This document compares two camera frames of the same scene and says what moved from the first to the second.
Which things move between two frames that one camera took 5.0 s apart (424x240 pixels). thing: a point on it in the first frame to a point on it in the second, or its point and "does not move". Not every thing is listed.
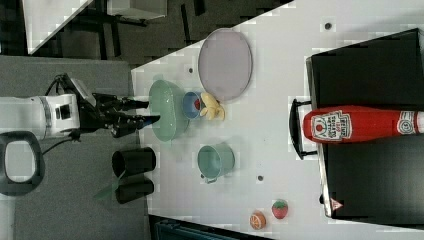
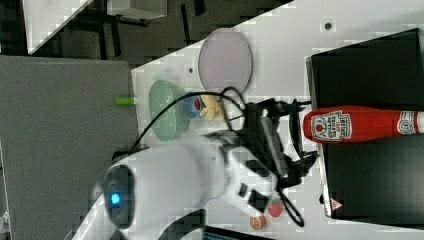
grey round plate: (225, 63) does not move
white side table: (44, 18) does not move
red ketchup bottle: (358, 124) does not move
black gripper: (104, 115) to (274, 142)
